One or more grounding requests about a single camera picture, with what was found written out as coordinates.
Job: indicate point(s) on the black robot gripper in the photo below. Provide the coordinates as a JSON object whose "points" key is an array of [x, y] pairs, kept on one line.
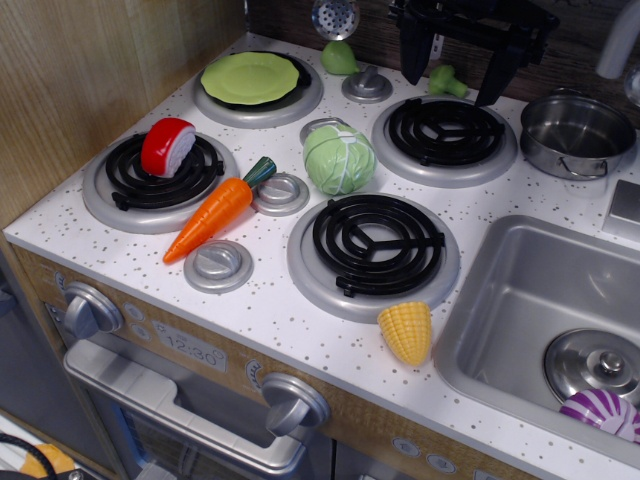
{"points": [[514, 31]]}

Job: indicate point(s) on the red white toy sushi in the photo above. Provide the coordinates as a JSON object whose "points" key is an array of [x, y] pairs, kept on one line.
{"points": [[166, 146]]}

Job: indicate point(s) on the green plastic plate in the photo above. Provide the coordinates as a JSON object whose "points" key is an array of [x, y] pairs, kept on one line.
{"points": [[250, 78]]}

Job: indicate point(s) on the green toy broccoli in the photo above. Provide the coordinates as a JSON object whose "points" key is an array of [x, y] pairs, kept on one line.
{"points": [[442, 80]]}

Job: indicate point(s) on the back right stove burner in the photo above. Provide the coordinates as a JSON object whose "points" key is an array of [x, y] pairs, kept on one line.
{"points": [[444, 143]]}

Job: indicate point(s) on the stove burner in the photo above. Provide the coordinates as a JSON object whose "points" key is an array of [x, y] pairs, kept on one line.
{"points": [[354, 256], [119, 193], [444, 143], [292, 107]]}

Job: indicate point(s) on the grey top knob back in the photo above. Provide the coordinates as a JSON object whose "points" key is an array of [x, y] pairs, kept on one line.
{"points": [[367, 87]]}

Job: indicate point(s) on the green toy pear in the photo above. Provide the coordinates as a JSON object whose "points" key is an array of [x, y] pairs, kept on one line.
{"points": [[338, 58]]}

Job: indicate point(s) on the silver slotted ladle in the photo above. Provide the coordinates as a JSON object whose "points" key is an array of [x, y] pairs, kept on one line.
{"points": [[335, 20]]}

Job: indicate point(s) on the stainless steel pot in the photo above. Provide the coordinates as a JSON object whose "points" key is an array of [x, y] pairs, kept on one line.
{"points": [[575, 137]]}

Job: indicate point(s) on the silver faucet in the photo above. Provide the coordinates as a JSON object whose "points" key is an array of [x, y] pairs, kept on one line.
{"points": [[620, 42]]}

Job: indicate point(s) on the grey top knob under cabbage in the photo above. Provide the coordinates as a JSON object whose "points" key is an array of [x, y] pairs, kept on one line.
{"points": [[316, 124]]}

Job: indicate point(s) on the back left stove burner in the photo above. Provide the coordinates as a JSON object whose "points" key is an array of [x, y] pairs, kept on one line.
{"points": [[292, 107]]}

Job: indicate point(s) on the green toy cabbage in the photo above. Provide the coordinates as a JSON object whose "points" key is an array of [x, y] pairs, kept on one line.
{"points": [[339, 160]]}

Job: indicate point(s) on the grey top knob middle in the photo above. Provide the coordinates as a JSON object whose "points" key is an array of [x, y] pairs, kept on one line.
{"points": [[283, 194]]}

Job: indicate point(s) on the front right stove burner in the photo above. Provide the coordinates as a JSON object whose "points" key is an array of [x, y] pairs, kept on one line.
{"points": [[354, 256]]}

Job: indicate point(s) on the grey toy sink basin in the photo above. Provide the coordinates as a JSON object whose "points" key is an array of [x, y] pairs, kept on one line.
{"points": [[530, 282]]}

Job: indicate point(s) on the orange toy carrot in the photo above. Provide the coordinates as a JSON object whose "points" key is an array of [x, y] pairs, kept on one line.
{"points": [[225, 204]]}

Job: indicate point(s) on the yellow toy corn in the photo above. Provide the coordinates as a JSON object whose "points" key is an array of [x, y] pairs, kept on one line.
{"points": [[406, 328]]}

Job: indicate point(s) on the grey top knob front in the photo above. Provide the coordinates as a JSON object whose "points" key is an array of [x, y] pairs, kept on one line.
{"points": [[218, 267]]}

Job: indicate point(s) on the steel pot lid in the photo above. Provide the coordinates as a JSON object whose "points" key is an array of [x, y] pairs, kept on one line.
{"points": [[584, 359]]}

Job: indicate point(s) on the front left stove burner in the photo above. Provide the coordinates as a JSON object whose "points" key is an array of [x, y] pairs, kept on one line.
{"points": [[119, 193]]}

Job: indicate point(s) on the purple white toy onion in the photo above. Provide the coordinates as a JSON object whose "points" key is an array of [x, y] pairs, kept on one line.
{"points": [[604, 410]]}

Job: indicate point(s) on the right oven front knob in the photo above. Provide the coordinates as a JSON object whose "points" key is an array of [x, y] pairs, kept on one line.
{"points": [[292, 404]]}

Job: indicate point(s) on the oven knob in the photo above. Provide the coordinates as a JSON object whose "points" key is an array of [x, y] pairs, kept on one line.
{"points": [[292, 404], [89, 311]]}

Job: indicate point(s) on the left oven front knob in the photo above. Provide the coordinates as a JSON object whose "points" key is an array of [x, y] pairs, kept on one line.
{"points": [[89, 311]]}

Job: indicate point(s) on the grey oven door handle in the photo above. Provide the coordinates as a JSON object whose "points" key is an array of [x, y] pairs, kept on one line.
{"points": [[178, 441]]}

